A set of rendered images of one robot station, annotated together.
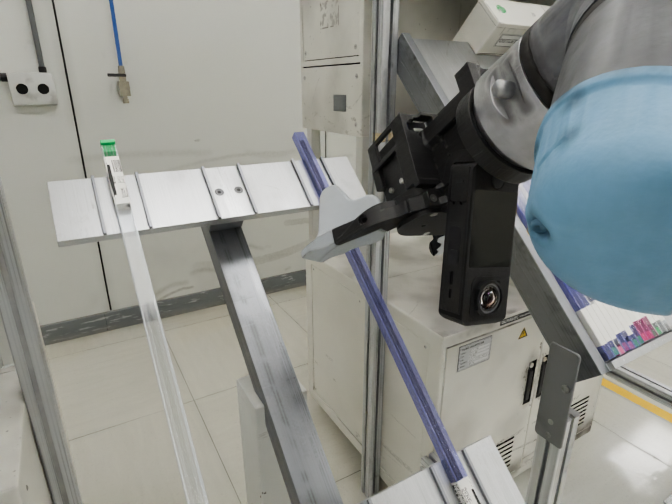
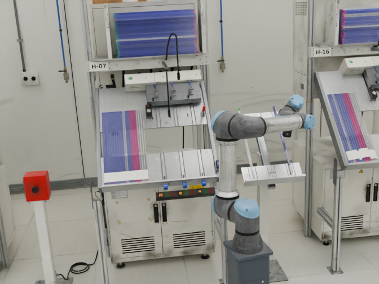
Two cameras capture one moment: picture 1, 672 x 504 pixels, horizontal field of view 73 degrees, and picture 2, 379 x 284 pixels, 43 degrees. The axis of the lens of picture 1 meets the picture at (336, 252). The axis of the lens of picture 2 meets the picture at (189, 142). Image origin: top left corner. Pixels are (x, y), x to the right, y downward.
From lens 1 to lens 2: 2.44 m
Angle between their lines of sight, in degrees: 23
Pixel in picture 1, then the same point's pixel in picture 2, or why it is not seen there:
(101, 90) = (212, 66)
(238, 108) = (273, 71)
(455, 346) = (328, 169)
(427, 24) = (333, 61)
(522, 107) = not seen: hidden behind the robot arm
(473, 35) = (342, 69)
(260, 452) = (259, 163)
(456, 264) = not seen: hidden behind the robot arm
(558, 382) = (335, 167)
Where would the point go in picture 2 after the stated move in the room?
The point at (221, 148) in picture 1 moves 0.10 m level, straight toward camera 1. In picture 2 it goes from (263, 91) to (263, 93)
